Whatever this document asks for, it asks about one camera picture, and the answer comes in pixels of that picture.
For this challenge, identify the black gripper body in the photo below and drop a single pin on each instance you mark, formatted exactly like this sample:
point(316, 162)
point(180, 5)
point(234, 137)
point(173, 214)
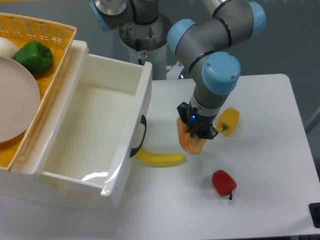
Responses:
point(196, 122)

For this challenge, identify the orange triangle bread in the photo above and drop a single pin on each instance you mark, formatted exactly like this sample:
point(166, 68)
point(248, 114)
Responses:
point(192, 145)

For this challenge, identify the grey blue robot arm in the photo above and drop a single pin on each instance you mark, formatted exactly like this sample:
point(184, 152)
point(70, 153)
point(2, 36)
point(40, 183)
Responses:
point(202, 49)

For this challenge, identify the open white upper drawer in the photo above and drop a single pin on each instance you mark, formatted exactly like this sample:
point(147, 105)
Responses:
point(90, 156)

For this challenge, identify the white drawer cabinet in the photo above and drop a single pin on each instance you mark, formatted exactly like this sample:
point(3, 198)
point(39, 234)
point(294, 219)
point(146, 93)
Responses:
point(24, 180)

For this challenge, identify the yellow bell pepper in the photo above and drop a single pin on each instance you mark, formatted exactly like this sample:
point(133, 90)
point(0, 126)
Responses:
point(228, 121)

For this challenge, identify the yellow banana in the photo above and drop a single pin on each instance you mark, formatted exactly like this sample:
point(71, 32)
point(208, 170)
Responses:
point(160, 159)

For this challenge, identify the red bell pepper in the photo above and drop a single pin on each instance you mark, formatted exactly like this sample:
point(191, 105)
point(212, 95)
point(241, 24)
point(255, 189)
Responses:
point(224, 183)

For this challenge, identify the black object at edge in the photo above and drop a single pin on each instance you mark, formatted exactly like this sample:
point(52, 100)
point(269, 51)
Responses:
point(314, 209)

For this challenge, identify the green bell pepper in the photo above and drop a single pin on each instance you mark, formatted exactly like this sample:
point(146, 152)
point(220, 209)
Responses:
point(35, 57)

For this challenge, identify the pink plate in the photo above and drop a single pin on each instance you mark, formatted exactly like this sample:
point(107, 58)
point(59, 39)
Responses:
point(19, 99)

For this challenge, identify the white onion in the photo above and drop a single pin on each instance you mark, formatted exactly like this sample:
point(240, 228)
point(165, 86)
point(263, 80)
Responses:
point(7, 48)

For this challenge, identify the black drawer handle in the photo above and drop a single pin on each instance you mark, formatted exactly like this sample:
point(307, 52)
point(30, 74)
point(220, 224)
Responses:
point(140, 136)

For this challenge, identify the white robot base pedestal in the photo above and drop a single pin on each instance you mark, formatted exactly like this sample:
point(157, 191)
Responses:
point(148, 43)

